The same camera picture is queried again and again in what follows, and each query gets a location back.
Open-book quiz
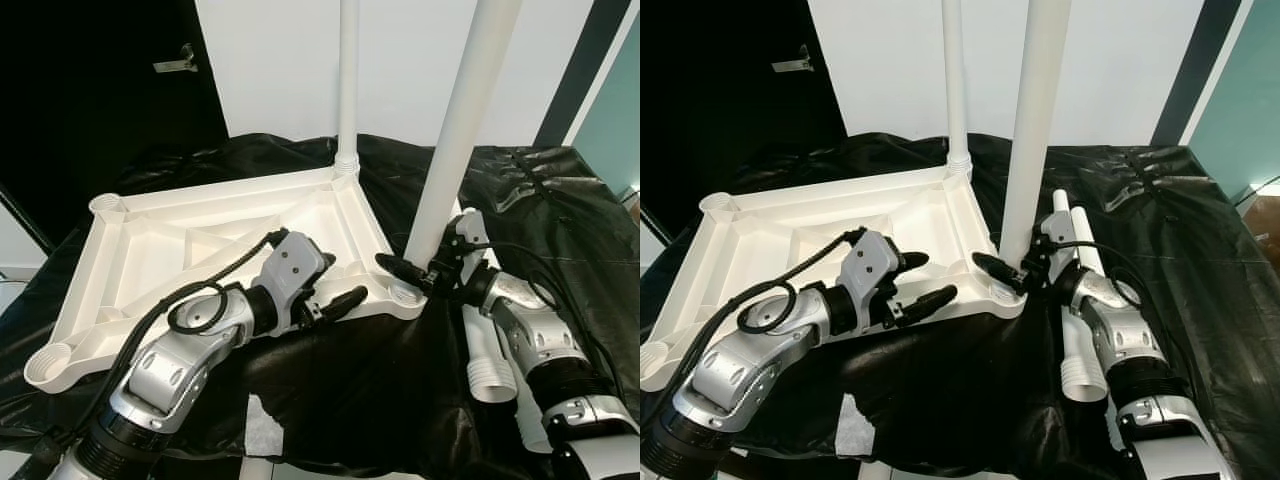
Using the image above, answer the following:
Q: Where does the black plastic table cover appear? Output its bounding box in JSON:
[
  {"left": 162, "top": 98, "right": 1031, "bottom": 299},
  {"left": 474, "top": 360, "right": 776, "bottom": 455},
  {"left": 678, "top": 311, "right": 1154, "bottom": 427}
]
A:
[
  {"left": 640, "top": 132, "right": 1280, "bottom": 471},
  {"left": 0, "top": 132, "right": 641, "bottom": 471}
]

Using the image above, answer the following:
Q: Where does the brown wooden cabinet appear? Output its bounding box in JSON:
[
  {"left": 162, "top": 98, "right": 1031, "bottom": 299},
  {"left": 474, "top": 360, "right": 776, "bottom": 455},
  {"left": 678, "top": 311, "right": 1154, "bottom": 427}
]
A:
[{"left": 1235, "top": 185, "right": 1280, "bottom": 241}]

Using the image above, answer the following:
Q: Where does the green glass panel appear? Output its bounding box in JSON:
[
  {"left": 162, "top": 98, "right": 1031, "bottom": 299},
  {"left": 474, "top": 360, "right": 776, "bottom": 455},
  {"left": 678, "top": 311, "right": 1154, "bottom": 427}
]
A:
[
  {"left": 575, "top": 0, "right": 641, "bottom": 196},
  {"left": 1190, "top": 0, "right": 1280, "bottom": 201}
]

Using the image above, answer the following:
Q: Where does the black door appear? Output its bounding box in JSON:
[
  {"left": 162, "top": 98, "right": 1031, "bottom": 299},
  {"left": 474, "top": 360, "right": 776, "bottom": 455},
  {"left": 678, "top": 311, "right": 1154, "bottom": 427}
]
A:
[
  {"left": 640, "top": 0, "right": 846, "bottom": 246},
  {"left": 0, "top": 0, "right": 231, "bottom": 246}
]

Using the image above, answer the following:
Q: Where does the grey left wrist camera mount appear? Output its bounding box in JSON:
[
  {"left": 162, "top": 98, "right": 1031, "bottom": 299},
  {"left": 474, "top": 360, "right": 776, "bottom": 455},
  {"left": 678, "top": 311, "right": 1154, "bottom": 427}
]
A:
[
  {"left": 838, "top": 228, "right": 906, "bottom": 326},
  {"left": 262, "top": 230, "right": 331, "bottom": 326}
]

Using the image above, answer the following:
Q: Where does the silver door handle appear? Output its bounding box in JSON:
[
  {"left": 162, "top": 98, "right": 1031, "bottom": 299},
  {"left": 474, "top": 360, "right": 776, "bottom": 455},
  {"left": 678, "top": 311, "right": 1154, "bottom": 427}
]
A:
[
  {"left": 770, "top": 45, "right": 816, "bottom": 73},
  {"left": 153, "top": 45, "right": 199, "bottom": 73}
]

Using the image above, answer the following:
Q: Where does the black frame post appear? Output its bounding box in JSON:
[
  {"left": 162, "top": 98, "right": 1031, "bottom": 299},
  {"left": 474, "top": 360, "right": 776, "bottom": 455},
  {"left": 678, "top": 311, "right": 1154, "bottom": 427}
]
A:
[
  {"left": 535, "top": 0, "right": 633, "bottom": 146},
  {"left": 1150, "top": 0, "right": 1246, "bottom": 146}
]

